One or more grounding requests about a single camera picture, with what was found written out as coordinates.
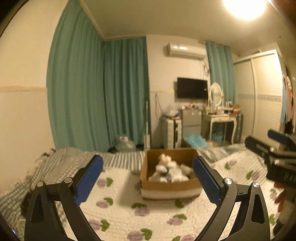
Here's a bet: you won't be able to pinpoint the person's right hand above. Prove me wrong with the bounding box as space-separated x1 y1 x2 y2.
274 182 287 212

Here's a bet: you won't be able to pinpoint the teal curtain left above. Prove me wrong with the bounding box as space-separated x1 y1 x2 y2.
47 1 149 152

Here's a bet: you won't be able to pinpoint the white floral quilt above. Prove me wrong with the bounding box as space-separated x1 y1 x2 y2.
80 151 280 240

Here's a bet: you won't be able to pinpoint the white sock green trim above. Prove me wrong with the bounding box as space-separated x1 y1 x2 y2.
148 164 173 183

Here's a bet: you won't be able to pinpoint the white air conditioner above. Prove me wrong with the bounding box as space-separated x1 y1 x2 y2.
166 43 207 60

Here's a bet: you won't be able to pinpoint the teal curtain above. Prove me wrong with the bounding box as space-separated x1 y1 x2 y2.
47 1 149 152
205 42 236 103

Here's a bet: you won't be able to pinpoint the blue plastic bags pile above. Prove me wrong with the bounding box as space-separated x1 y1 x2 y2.
184 131 223 149

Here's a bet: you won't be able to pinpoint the white suitcase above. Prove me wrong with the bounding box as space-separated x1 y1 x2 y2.
162 118 182 149

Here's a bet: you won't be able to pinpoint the black wall television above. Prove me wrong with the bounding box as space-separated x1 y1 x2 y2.
177 77 208 99

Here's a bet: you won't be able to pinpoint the white cloth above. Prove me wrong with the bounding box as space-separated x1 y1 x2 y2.
179 164 196 179

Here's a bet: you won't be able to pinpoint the brown cardboard box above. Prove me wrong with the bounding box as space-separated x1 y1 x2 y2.
140 148 203 200

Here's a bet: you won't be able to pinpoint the cream cloth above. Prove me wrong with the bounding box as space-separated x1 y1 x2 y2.
158 153 171 166

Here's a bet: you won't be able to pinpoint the grey small fridge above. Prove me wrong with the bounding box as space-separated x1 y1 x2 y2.
182 109 202 138

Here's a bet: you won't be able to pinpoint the white dressing table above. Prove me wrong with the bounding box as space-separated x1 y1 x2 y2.
201 110 243 144

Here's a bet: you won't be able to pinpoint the white oval vanity mirror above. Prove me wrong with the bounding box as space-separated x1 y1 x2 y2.
208 82 224 109

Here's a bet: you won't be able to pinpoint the hanging clothes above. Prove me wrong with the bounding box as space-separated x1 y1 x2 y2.
280 72 295 135

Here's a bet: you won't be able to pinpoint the ceiling lamp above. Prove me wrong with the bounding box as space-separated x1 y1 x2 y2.
223 0 267 21

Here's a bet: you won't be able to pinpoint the white wardrobe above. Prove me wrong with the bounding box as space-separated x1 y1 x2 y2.
234 49 285 148

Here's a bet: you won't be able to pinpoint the grey checked blanket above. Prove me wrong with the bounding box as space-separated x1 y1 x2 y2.
1 144 256 240

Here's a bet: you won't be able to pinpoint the teal curtain right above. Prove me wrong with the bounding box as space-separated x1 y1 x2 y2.
205 42 236 103

